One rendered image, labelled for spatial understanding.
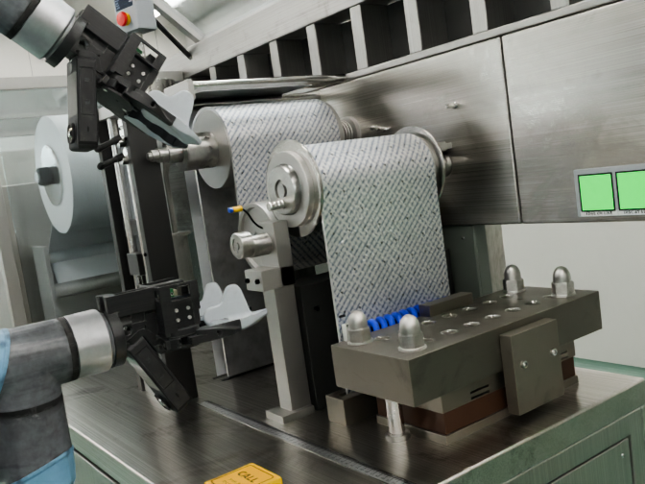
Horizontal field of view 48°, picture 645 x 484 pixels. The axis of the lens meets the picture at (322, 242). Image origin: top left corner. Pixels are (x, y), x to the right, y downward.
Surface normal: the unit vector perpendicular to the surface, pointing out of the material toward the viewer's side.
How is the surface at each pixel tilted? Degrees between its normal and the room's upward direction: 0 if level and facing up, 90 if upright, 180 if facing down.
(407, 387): 90
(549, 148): 90
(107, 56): 90
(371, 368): 90
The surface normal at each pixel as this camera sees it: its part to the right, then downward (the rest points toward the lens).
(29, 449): 0.21, 0.07
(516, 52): -0.80, 0.18
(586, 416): 0.58, 0.00
